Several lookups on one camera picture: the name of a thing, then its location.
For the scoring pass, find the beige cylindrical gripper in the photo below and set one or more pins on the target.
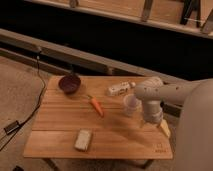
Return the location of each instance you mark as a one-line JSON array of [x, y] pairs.
[[153, 113]]

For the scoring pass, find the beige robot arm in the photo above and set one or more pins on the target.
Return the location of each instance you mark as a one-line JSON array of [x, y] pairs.
[[194, 136]]

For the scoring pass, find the clear plastic cup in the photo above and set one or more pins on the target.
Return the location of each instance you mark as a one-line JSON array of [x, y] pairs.
[[131, 104]]

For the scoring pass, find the wooden table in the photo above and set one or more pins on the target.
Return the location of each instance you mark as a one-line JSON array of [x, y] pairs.
[[114, 136]]

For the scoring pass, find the orange toy carrot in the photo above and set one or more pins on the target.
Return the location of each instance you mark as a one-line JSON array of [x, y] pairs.
[[96, 105]]

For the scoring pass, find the white sponge block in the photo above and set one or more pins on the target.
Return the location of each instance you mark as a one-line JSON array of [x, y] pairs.
[[83, 140]]

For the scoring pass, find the dark red bowl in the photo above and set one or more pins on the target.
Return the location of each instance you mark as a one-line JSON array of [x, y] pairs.
[[69, 84]]

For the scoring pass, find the black power adapter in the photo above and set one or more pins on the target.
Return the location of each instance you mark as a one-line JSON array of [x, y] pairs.
[[11, 127]]

